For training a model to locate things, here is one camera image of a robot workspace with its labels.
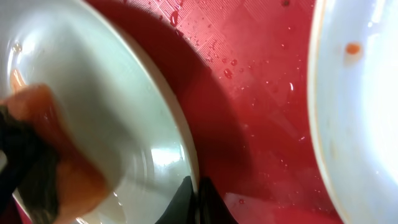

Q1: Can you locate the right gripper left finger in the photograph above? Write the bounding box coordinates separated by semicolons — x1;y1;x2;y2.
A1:
155;176;197;224

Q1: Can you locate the red plastic tray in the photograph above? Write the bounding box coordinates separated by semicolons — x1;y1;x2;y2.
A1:
0;0;346;224

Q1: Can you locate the white plate top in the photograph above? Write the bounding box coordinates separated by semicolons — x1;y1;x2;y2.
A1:
307;0;397;223

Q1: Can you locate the white plate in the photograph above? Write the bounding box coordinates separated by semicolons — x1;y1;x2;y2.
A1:
307;0;397;223
1;0;199;223

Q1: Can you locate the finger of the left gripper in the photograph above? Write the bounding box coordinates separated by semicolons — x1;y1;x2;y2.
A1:
1;105;34;212

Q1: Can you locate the orange green sponge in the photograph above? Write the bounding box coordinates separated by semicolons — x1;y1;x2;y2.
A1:
1;85;109;223

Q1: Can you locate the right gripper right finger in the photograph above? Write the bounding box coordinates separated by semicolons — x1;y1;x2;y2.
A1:
198;177;238;224

